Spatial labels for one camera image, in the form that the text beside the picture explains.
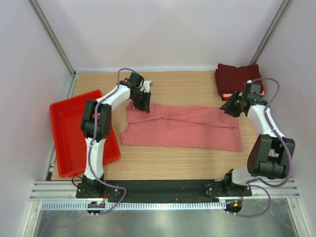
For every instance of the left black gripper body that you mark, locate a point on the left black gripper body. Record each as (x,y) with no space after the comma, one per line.
(136,98)

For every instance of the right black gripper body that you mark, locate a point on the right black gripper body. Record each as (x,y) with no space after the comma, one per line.
(239,100)

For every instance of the pink t shirt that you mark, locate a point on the pink t shirt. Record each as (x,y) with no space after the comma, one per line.
(181,126)

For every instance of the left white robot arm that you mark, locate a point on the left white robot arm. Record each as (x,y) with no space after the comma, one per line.
(96,123)

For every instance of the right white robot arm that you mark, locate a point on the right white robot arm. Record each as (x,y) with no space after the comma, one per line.
(270,160)

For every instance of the pink folded shirt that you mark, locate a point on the pink folded shirt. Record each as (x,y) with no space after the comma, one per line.
(227,95)

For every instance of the dark red folded shirt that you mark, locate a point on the dark red folded shirt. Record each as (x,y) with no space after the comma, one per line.
(240,75)

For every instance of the red plastic tray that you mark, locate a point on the red plastic tray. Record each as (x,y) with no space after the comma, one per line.
(70,144)

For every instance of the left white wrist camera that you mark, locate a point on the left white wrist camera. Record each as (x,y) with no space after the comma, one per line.
(146,86)

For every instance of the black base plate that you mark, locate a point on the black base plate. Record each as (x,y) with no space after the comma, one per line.
(166,191)

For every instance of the right aluminium frame post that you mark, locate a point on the right aluminium frame post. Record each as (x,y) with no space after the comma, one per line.
(276,20)

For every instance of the aluminium frame post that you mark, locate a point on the aluminium frame post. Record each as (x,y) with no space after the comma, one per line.
(52,36)
(276,20)

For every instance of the slotted cable duct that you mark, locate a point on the slotted cable duct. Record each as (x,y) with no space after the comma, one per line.
(99,206)

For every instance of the left aluminium frame post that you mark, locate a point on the left aluminium frame post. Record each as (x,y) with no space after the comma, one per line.
(52,36)

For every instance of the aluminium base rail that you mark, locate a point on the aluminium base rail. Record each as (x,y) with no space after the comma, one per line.
(58,190)

